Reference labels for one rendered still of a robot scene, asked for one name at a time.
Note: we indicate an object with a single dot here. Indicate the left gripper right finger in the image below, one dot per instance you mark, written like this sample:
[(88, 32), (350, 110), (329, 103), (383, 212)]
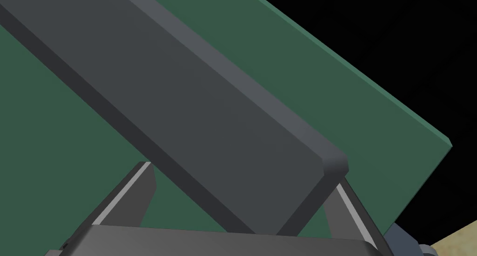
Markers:
[(348, 215)]

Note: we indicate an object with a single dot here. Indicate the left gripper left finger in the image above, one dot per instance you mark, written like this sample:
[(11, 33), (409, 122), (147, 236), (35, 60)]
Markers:
[(128, 200)]

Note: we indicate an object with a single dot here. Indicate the green cupboard door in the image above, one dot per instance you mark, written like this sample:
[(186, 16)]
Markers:
[(335, 80)]

